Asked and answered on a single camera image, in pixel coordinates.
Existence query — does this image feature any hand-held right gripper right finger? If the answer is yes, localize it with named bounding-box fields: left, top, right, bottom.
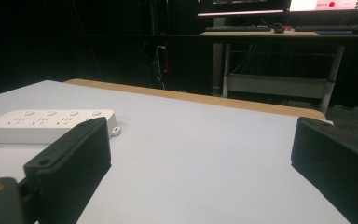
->
left=290, top=116, right=358, bottom=224

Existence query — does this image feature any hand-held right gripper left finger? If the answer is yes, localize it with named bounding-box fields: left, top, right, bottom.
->
left=23, top=117, right=112, bottom=224

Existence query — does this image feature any white power strip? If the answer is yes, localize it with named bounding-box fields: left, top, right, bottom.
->
left=0, top=108, right=121, bottom=145

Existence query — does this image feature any white table mat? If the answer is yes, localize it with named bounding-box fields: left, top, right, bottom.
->
left=0, top=79, right=352, bottom=224

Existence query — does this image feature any wooden desk with white legs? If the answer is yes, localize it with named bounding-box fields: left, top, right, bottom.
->
left=199, top=29, right=358, bottom=115

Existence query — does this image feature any black keyboard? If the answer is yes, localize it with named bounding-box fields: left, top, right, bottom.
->
left=203, top=25, right=272, bottom=33
left=294, top=24, right=358, bottom=33

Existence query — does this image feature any small black device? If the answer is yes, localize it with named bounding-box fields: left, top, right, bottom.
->
left=272, top=23, right=286, bottom=35

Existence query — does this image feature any computer monitor with white screen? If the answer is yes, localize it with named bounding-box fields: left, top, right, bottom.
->
left=288, top=0, right=358, bottom=13

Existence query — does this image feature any white hanging cable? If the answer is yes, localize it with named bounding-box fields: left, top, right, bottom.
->
left=155, top=45, right=168, bottom=91

